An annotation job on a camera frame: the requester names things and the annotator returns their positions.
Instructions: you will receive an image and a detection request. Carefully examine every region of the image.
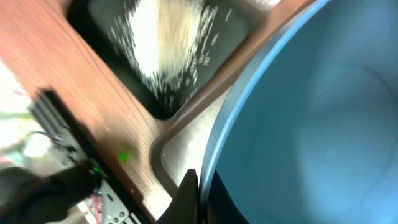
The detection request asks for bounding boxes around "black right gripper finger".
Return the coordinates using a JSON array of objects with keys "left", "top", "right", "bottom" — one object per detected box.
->
[{"left": 157, "top": 169, "right": 199, "bottom": 224}]

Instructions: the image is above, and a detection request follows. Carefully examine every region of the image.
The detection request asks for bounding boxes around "dark blue bowl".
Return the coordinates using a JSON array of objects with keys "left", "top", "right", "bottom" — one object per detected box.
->
[{"left": 200, "top": 0, "right": 397, "bottom": 223}]

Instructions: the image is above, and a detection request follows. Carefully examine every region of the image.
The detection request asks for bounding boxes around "pile of rice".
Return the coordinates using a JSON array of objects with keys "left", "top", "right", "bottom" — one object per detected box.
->
[{"left": 126, "top": 0, "right": 207, "bottom": 90}]

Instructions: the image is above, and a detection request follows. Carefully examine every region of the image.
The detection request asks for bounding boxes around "brown serving tray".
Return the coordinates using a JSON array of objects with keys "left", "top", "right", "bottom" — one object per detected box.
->
[{"left": 150, "top": 0, "right": 314, "bottom": 197}]

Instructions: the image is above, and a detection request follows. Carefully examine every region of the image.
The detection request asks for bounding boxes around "black tray bin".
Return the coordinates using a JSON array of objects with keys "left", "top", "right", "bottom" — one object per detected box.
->
[{"left": 67, "top": 0, "right": 256, "bottom": 120}]

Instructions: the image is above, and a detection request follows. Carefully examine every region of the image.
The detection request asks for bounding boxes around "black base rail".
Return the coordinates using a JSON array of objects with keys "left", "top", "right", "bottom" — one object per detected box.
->
[{"left": 30, "top": 89, "right": 151, "bottom": 224}]

